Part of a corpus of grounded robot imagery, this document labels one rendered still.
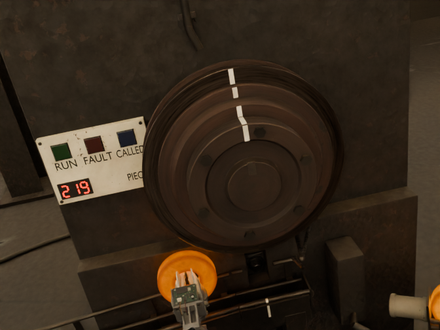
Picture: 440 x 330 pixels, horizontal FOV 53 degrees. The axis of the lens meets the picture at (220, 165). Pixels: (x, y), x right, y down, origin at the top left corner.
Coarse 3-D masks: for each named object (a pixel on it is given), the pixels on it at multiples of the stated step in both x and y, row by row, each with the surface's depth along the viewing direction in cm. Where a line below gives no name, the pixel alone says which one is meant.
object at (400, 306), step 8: (392, 296) 116; (400, 296) 116; (408, 296) 116; (392, 304) 114; (400, 304) 114; (408, 304) 113; (416, 304) 112; (424, 304) 111; (392, 312) 114; (400, 312) 114; (408, 312) 113; (416, 312) 112; (424, 312) 110; (424, 320) 111
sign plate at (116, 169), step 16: (96, 128) 106; (112, 128) 107; (128, 128) 107; (144, 128) 108; (48, 144) 106; (80, 144) 107; (112, 144) 108; (48, 160) 108; (64, 160) 108; (80, 160) 109; (96, 160) 110; (112, 160) 110; (128, 160) 111; (64, 176) 110; (80, 176) 111; (96, 176) 111; (112, 176) 112; (128, 176) 113; (64, 192) 112; (96, 192) 113; (112, 192) 114
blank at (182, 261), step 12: (180, 252) 114; (192, 252) 114; (168, 264) 112; (180, 264) 112; (192, 264) 112; (204, 264) 113; (168, 276) 113; (204, 276) 114; (216, 276) 115; (168, 288) 114; (168, 300) 116
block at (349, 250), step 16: (336, 240) 123; (352, 240) 123; (336, 256) 118; (352, 256) 117; (336, 272) 119; (352, 272) 118; (336, 288) 122; (352, 288) 121; (336, 304) 126; (352, 304) 123
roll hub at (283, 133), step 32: (224, 128) 90; (288, 128) 91; (192, 160) 91; (224, 160) 92; (256, 160) 91; (288, 160) 94; (192, 192) 93; (224, 192) 95; (256, 192) 94; (288, 192) 97; (224, 224) 97; (256, 224) 99; (288, 224) 99
